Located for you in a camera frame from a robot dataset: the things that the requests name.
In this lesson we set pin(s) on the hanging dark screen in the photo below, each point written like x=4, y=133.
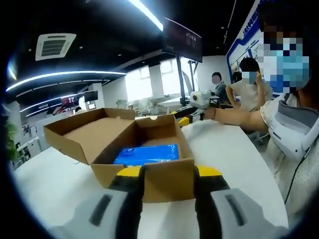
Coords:
x=182, y=39

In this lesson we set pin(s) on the black screen stand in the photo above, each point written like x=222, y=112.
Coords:
x=180, y=79

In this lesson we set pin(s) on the brown cardboard shoe box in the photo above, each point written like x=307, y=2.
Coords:
x=162, y=179

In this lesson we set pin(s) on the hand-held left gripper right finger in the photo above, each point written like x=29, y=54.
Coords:
x=207, y=199

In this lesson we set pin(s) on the white ceiling light strip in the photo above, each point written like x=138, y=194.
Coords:
x=147, y=12
x=62, y=77
x=12, y=71

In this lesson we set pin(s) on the blue soft packet item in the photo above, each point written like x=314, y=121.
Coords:
x=149, y=154

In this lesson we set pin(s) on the dark computer monitor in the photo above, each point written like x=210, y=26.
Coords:
x=91, y=95

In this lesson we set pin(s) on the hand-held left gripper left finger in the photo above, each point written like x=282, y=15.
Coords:
x=129, y=199

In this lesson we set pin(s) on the ceiling air conditioner unit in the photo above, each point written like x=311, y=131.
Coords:
x=54, y=46

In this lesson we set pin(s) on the person in blue mask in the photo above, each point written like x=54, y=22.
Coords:
x=306, y=189

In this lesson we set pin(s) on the white grey wearable device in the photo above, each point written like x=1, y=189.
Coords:
x=289, y=124

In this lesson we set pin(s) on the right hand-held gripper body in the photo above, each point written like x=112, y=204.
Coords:
x=200, y=98

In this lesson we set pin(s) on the blue white wall poster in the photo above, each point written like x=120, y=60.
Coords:
x=239, y=49

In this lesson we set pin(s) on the person's head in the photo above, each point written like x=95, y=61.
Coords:
x=286, y=12

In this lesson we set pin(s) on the green leafy plant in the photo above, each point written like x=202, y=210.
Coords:
x=11, y=139

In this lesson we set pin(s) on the red display screen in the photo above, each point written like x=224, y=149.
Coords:
x=68, y=100

